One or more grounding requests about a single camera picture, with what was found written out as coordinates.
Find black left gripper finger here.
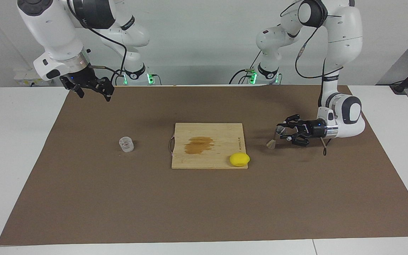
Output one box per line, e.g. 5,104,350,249
285,135,310,146
277,114,302,129

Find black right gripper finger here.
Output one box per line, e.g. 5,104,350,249
59,75,85,100
91,76,115,102

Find steel double jigger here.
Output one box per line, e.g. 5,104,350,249
267,127,285,149

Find small clear plastic cup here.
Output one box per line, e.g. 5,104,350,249
119,136,135,153

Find white power strip box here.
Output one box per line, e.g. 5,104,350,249
14,69,54,86

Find yellow lemon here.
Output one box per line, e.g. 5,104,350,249
229,153,250,167

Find bamboo cutting board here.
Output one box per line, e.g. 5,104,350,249
169,123,249,170

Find brown table mat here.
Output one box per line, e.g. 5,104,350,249
0,84,408,246

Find black right base cable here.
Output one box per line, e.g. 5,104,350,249
110,68,124,86

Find black base cable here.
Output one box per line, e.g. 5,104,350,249
229,51,263,85
110,68,124,86

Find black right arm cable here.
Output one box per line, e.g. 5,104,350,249
68,0,130,85

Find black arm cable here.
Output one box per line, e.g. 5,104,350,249
280,0,344,156
68,0,130,85

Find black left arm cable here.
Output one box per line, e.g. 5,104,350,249
280,0,344,156

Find black left base cable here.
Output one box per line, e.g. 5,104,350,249
229,51,263,85

